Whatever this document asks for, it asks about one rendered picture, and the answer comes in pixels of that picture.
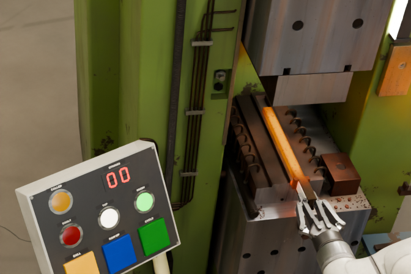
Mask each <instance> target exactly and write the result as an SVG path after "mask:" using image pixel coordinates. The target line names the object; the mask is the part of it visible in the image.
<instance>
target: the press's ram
mask: <svg viewBox="0 0 411 274"><path fill-rule="evenodd" d="M392 1H393V0H246V7H245V16H244V21H243V29H242V37H241V39H242V42H243V44H244V46H245V48H246V50H247V52H248V54H249V57H250V59H251V61H252V63H253V65H254V67H255V69H256V71H257V74H258V75H259V76H275V75H283V70H284V69H286V70H287V72H288V74H289V75H298V74H310V73H332V72H343V71H344V68H345V66H346V67H347V69H348V70H349V71H350V72H355V71H367V70H372V67H373V65H374V61H375V58H376V54H377V51H378V48H379V45H380V41H381V38H382V34H383V30H384V28H385V24H386V22H387V18H388V14H389V11H390V7H391V4H392Z"/></svg>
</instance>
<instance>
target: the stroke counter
mask: <svg viewBox="0 0 411 274"><path fill-rule="evenodd" d="M123 169H126V172H127V173H126V174H123V175H122V173H121V170H123ZM119 172H120V176H122V177H121V179H122V182H127V181H129V179H130V177H129V175H128V170H127V168H125V167H124V168H122V169H120V171H119ZM111 174H113V176H114V179H111V180H109V178H108V176H109V175H111ZM125 175H127V176H128V179H127V180H125V181H124V180H123V176H125ZM115 178H116V177H115V175H114V173H110V174H108V175H107V179H108V181H109V182H108V183H109V187H111V188H113V187H115V186H116V185H117V181H116V179H115ZM113 180H115V183H116V184H115V185H113V186H111V184H110V182H111V181H113Z"/></svg>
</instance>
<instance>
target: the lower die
mask: <svg viewBox="0 0 411 274"><path fill-rule="evenodd" d="M256 95H266V97H267V100H268V102H269V104H270V106H271V107H272V109H273V111H274V113H275V116H276V118H277V119H278V122H279V123H280V126H281V128H282V130H283V132H284V134H285V136H286V138H287V141H288V143H289V145H290V147H291V149H292V151H293V153H294V155H295V157H296V159H297V161H298V163H299V165H300V168H301V170H302V172H303V174H304V176H309V178H310V181H309V183H310V185H311V188H312V189H313V191H315V192H316V195H317V197H319V195H320V191H321V188H322V184H323V181H324V178H323V177H322V174H321V173H320V171H319V170H318V171H317V172H316V173H314V170H315V169H316V168H317V165H316V163H315V161H314V159H313V160H312V161H311V163H309V162H308V161H309V159H310V158H311V157H312V155H311V153H310V151H309V149H308V150H307V151H306V153H304V152H303V151H304V149H305V148H306V147H307V145H306V143H305V141H304V139H303V140H302V141H301V143H299V142H298V141H299V139H300V138H301V137H302V135H301V133H300V131H299V130H297V132H296V133H294V130H295V129H296V128H297V125H296V123H295V121H293V122H292V124H290V123H289V122H290V121H291V119H293V117H292V115H291V113H290V112H288V114H287V115H285V113H286V111H287V110H288V107H287V106H272V104H271V103H270V100H269V99H268V96H267V94H266V92H251V95H236V96H235V98H233V99H232V106H235V107H236V109H237V111H236V114H237V115H239V117H240V124H242V125H243V127H244V129H243V133H245V134H247V137H248V139H247V142H245V136H239V137H238V138H237V145H236V153H237V154H238V149H239V146H240V145H241V144H243V143H250V144H251V152H249V151H248V149H249V146H243V147H242V148H241V152H240V159H239V160H240V164H242V158H243V156H244V155H245V154H247V153H253V154H255V156H256V159H255V162H252V161H253V156H252V155H249V156H247V157H246V158H245V163H244V167H243V172H244V175H245V174H246V168H247V167H248V165H250V164H252V163H257V164H258V165H259V166H260V170H259V173H257V172H256V171H257V166H252V167H251V168H250V169H249V173H248V179H247V181H248V186H249V188H250V191H251V194H252V196H253V199H254V201H255V204H268V203H275V202H286V201H298V198H297V196H298V194H297V192H296V189H292V187H291V186H292V181H293V177H292V175H291V173H290V170H289V168H288V167H287V164H286V162H285V160H284V157H283V155H282V153H281V151H280V149H279V147H278V144H277V142H276V140H275V137H274V135H273V133H272V131H271V129H270V127H269V124H268V122H267V120H266V118H265V116H264V113H263V111H262V109H261V107H260V104H259V102H258V100H257V98H256ZM234 124H237V117H232V118H231V119H230V123H229V135H230V134H231V127H232V126H233V125H234ZM240 131H241V126H236V127H235V128H234V131H233V136H232V143H233V145H234V140H235V136H236V135H237V134H239V133H241V132H240ZM282 198H283V199H284V200H283V201H280V199H282Z"/></svg>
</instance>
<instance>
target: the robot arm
mask: <svg viewBox="0 0 411 274"><path fill-rule="evenodd" d="M296 189H297V192H298V196H297V198H298V201H299V202H298V203H297V205H296V208H295V211H296V215H297V221H298V227H299V230H298V235H299V236H301V235H302V234H304V235H308V237H309V238H310V239H311V240H312V242H313V245H314V248H315V250H316V253H317V254H316V259H317V262H318V264H319V267H320V269H321V272H322V274H411V237H410V238H407V239H405V240H401V241H400V242H396V243H394V244H392V245H390V246H388V247H386V248H384V249H382V250H380V251H379V252H377V253H375V254H373V255H371V256H369V257H365V258H362V259H356V258H355V256H354V254H353V252H352V250H351V249H350V246H349V245H348V244H347V243H346V242H344V240H343V238H342V237H341V234H340V233H339V232H340V231H343V230H344V227H345V225H346V223H345V222H344V221H343V220H341V219H340V218H339V216H337V214H336V213H335V211H334V210H333V209H332V207H331V206H330V204H329V203H328V202H327V200H325V199H323V200H320V199H318V197H317V195H316V192H315V191H314V194H315V195H316V198H317V200H315V201H314V203H313V205H314V208H315V210H316V213H317V216H318V218H319V221H318V219H317V218H316V217H315V216H314V214H313V212H312V210H311V208H310V206H309V205H308V200H307V198H306V196H305V194H304V192H303V189H302V187H301V185H300V182H298V183H297V188H296ZM303 213H304V214H305V217H306V219H307V220H308V222H309V225H310V230H307V227H306V226H305V219H304V215H303ZM326 215H327V217H326ZM328 218H329V219H330V221H331V222H332V223H333V224H331V223H330V222H329V220H328Z"/></svg>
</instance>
